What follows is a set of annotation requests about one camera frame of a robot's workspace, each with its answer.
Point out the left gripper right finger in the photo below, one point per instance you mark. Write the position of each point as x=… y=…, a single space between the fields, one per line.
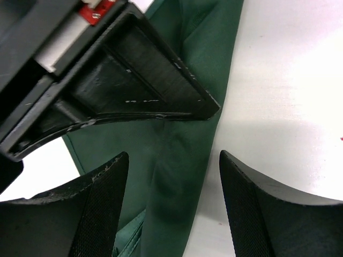
x=269 y=218

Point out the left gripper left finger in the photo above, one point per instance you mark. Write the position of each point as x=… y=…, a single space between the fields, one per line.
x=78 y=218

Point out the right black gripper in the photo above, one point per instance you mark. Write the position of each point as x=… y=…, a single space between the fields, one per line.
x=28 y=26

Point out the dark green cloth napkin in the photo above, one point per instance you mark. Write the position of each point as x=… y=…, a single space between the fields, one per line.
x=167 y=160

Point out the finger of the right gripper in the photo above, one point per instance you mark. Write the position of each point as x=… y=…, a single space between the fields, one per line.
x=128 y=73

